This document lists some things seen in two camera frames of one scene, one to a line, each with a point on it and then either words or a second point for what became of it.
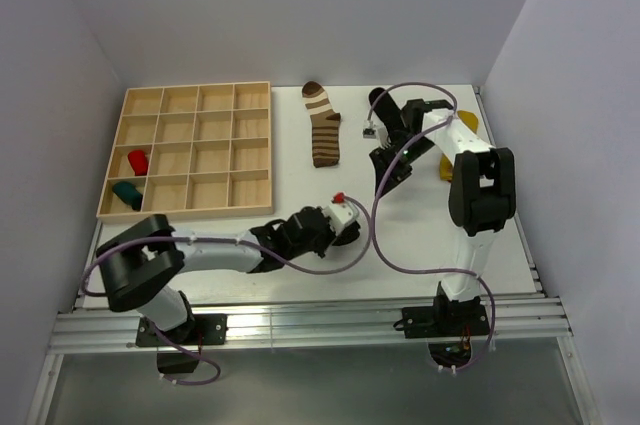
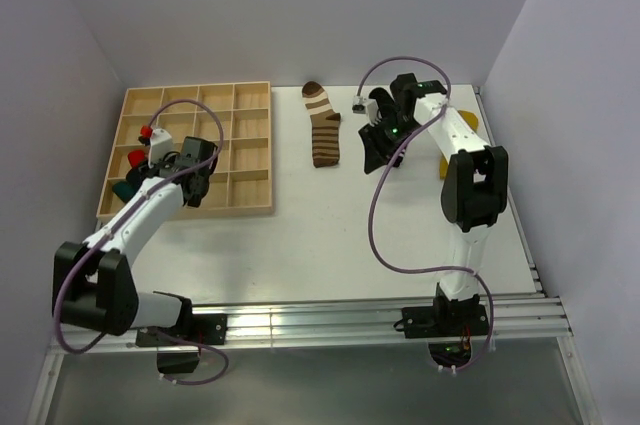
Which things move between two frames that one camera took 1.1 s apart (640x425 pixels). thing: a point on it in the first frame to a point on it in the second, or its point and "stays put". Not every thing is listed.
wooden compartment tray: (209, 150) stays put
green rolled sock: (127, 191) stays put
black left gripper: (330, 236) to (169, 159)
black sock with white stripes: (387, 109) stays put
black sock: (350, 234) to (134, 176)
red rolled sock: (139, 162) stays put
